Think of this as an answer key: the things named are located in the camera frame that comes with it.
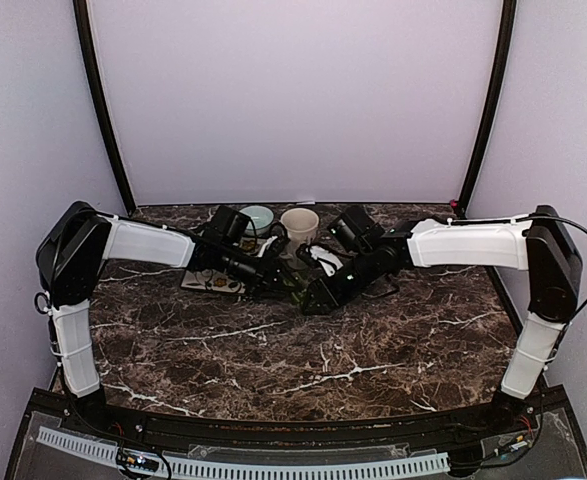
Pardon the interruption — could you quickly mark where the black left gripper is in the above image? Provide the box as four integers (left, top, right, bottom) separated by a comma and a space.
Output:
218, 243, 302, 298

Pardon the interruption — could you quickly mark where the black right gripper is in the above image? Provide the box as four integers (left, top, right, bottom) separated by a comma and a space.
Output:
301, 248, 381, 316

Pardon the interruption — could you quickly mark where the green weekly pill organizer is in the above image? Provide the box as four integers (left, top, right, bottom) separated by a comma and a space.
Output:
290, 285, 306, 307

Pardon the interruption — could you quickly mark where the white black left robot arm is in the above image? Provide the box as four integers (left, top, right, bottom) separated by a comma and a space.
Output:
34, 201, 303, 436

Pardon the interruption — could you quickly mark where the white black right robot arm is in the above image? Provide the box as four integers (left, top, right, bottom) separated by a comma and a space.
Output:
302, 205, 585, 434

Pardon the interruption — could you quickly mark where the beige printed ceramic mug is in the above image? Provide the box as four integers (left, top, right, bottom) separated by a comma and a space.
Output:
280, 208, 320, 260

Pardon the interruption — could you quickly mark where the celadon ceramic bowl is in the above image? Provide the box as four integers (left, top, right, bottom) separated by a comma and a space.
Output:
240, 205, 274, 238

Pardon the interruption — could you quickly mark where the floral square ceramic plate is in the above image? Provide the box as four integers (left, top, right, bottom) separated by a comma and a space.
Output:
186, 238, 271, 295

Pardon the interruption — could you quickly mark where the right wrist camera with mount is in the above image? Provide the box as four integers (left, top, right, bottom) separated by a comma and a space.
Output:
296, 244, 344, 277

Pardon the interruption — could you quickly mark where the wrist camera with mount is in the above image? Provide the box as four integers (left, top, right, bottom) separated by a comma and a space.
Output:
256, 234, 290, 260
296, 244, 344, 277

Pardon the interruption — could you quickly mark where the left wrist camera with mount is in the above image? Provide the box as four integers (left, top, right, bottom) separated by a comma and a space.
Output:
256, 234, 290, 260

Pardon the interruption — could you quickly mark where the white slotted cable duct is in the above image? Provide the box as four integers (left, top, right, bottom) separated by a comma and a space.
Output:
35, 426, 450, 479

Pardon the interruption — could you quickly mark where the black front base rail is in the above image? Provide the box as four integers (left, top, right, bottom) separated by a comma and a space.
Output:
27, 389, 564, 454

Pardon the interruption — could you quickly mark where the black left frame post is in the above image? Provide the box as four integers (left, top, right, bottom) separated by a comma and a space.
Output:
72, 0, 137, 214

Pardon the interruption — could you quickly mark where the black frame post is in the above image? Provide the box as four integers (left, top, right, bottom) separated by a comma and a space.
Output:
72, 0, 137, 214
457, 0, 517, 216

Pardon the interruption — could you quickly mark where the black right frame post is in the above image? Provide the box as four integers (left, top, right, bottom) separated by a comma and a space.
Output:
457, 0, 517, 216

